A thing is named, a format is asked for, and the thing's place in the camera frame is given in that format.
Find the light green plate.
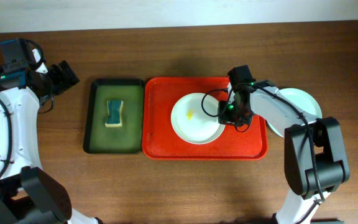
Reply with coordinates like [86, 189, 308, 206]
[263, 88, 322, 138]

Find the yellow green sponge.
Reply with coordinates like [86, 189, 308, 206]
[105, 100, 124, 128]

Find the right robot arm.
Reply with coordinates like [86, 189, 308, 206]
[218, 79, 350, 223]

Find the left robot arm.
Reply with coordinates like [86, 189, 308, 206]
[0, 61, 101, 223]

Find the white plate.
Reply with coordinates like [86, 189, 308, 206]
[170, 93, 225, 144]

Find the red plastic tray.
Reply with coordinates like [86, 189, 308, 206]
[142, 77, 268, 161]

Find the dark green tray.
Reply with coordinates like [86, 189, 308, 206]
[83, 78, 145, 154]

